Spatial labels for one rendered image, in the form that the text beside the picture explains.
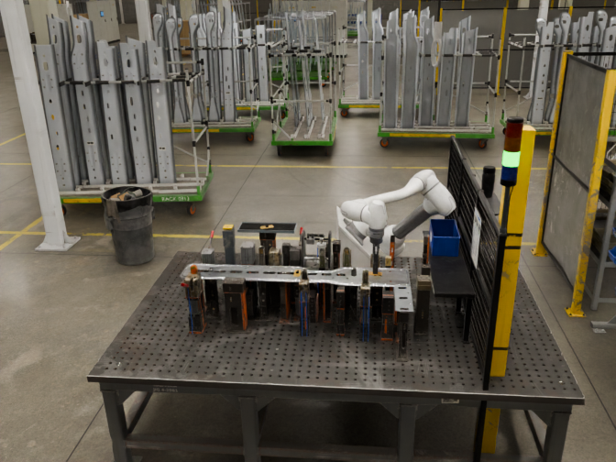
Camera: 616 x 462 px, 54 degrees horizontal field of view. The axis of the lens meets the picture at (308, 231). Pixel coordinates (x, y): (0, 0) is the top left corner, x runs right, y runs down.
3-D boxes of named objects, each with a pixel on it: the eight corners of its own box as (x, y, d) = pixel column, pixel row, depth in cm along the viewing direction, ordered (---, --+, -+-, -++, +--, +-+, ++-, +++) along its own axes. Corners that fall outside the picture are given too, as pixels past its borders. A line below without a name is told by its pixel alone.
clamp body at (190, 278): (186, 335, 355) (180, 280, 341) (192, 323, 368) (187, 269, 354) (203, 336, 354) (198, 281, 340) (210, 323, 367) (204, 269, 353)
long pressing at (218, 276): (176, 280, 357) (176, 278, 357) (187, 264, 378) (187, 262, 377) (411, 288, 343) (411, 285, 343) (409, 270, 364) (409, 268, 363)
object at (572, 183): (586, 317, 498) (631, 70, 421) (568, 316, 499) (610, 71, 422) (544, 250, 621) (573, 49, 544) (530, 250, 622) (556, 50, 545)
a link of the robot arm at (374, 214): (389, 225, 345) (369, 220, 352) (390, 200, 339) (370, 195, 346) (379, 231, 337) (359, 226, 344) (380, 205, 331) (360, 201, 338)
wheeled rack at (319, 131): (333, 158, 964) (332, 43, 897) (271, 158, 972) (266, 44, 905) (337, 130, 1140) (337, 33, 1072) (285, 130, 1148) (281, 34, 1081)
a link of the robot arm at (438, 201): (379, 230, 439) (399, 253, 437) (367, 241, 429) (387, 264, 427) (443, 176, 378) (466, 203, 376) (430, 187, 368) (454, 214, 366)
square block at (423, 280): (414, 335, 349) (417, 280, 336) (413, 328, 357) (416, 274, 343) (428, 335, 349) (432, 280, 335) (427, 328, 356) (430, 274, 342)
